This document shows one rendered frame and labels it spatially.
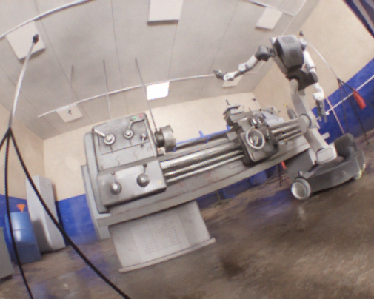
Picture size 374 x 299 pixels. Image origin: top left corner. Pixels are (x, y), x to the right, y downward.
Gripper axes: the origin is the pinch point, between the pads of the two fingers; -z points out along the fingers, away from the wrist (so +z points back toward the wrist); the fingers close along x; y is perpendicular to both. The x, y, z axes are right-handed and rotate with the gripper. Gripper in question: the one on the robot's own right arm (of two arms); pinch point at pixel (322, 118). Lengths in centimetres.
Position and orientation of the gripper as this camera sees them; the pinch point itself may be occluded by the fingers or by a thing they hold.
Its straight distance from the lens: 190.2
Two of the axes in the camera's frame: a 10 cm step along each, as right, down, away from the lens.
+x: 1.8, -2.5, 9.5
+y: -9.4, 2.5, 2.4
